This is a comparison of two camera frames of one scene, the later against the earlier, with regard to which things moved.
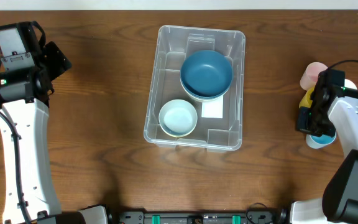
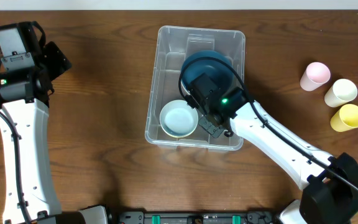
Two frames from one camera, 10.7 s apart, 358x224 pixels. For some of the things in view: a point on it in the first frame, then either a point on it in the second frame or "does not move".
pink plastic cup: (311, 75) does not move
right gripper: (305, 123) → (210, 126)
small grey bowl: (178, 118) does not move
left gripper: (56, 59) does not move
